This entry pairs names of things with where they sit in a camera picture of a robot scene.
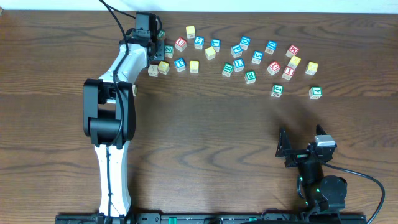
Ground red I block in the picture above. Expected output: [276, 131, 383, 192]
[282, 66, 295, 80]

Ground red A block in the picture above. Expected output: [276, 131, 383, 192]
[132, 85, 137, 97]

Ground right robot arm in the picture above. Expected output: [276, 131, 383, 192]
[275, 125, 347, 218]

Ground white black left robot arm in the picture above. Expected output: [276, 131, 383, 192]
[83, 29, 164, 219]

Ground green J block top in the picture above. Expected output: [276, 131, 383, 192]
[157, 30, 166, 40]

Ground green j block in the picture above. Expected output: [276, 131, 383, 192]
[271, 84, 284, 98]
[157, 30, 166, 40]

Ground green Z block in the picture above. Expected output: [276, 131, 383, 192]
[164, 45, 174, 58]

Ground red U block left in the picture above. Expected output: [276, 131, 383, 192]
[175, 37, 187, 52]

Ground red u block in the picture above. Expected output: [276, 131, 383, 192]
[267, 61, 280, 76]
[175, 37, 187, 52]

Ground yellow O block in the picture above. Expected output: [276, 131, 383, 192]
[158, 61, 170, 75]

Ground plain I wooden block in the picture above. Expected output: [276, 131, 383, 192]
[148, 64, 159, 77]

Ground blue T block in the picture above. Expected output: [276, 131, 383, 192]
[174, 58, 186, 72]

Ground yellow block top row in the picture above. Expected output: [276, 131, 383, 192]
[186, 26, 196, 39]

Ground green 4 block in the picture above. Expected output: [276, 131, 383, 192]
[308, 86, 323, 100]

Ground blue 2 block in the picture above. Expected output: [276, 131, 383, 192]
[194, 36, 205, 50]

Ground yellow S block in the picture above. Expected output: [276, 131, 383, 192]
[190, 60, 200, 73]

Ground yellow block centre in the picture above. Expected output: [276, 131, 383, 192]
[205, 47, 216, 60]

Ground green J block lower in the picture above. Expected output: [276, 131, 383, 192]
[271, 84, 284, 98]

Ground blue L block upper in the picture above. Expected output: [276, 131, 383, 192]
[211, 39, 221, 52]

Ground blue l block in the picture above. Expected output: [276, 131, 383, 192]
[233, 58, 245, 72]
[211, 39, 221, 52]

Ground yellow G block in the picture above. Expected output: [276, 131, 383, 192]
[305, 62, 318, 75]

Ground green R block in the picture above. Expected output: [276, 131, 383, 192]
[222, 63, 233, 77]

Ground yellow X block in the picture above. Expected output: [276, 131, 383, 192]
[287, 55, 301, 70]

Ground blue P block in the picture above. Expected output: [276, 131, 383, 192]
[231, 45, 243, 58]

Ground green B block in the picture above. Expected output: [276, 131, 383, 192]
[244, 71, 257, 84]

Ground red U block right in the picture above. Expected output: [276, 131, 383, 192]
[267, 61, 280, 76]

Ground blue L block lower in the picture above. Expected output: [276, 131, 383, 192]
[233, 58, 245, 72]

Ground blue D block left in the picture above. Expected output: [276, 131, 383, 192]
[239, 36, 251, 50]

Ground blue d block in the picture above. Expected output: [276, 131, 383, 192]
[265, 40, 277, 55]
[239, 36, 251, 50]

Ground red M block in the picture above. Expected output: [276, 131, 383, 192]
[285, 45, 299, 58]

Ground blue 5 block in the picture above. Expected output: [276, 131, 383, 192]
[251, 50, 264, 65]

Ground blue D block right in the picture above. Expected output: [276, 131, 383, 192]
[265, 40, 277, 55]

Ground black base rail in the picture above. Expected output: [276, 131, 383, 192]
[55, 212, 368, 224]

